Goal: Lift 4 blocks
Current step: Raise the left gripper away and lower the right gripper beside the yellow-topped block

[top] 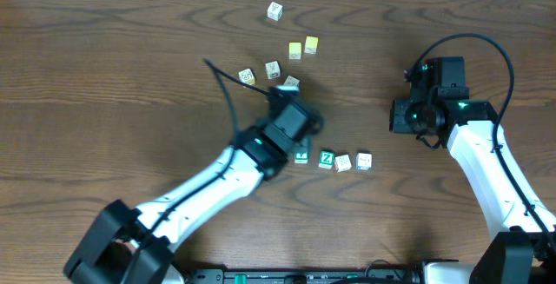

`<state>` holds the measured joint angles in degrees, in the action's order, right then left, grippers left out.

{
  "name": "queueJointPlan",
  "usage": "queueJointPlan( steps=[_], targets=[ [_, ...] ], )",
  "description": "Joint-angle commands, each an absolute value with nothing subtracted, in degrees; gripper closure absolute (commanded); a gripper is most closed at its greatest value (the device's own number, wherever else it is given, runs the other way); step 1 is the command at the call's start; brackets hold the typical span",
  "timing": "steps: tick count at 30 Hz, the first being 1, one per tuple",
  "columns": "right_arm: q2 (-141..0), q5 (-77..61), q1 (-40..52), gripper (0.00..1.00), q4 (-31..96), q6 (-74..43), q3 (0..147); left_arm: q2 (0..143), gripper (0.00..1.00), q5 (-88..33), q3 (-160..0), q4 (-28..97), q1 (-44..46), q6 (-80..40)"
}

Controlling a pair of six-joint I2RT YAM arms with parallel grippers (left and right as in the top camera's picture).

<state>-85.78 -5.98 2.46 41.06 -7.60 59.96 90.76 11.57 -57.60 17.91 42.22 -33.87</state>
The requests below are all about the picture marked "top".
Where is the white block yellow side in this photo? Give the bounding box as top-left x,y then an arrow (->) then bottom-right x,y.
238,69 -> 256,86

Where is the green Z block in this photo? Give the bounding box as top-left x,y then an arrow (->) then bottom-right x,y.
318,150 -> 335,169

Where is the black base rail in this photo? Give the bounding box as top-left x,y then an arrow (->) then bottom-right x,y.
186,265 -> 421,284

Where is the white block blue side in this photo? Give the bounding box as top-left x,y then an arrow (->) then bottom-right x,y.
356,153 -> 373,170

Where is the far white block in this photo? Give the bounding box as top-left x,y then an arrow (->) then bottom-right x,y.
267,2 -> 283,21

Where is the yellow block right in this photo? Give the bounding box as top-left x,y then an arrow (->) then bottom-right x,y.
304,36 -> 319,55

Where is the yellow block left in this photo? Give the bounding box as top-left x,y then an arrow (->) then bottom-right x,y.
288,43 -> 302,60

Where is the white block centre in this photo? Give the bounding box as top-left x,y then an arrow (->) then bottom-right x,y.
283,76 -> 301,87

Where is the green lightning block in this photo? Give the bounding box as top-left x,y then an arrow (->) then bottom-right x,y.
294,147 -> 310,164

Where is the white block black drawing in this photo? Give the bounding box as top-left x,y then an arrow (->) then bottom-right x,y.
265,61 -> 281,80

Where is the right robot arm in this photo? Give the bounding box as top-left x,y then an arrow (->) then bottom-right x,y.
389,57 -> 555,283

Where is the white block red side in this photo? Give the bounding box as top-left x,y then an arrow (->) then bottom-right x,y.
334,155 -> 352,172

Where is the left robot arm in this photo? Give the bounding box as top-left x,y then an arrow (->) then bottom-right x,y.
63,86 -> 323,283

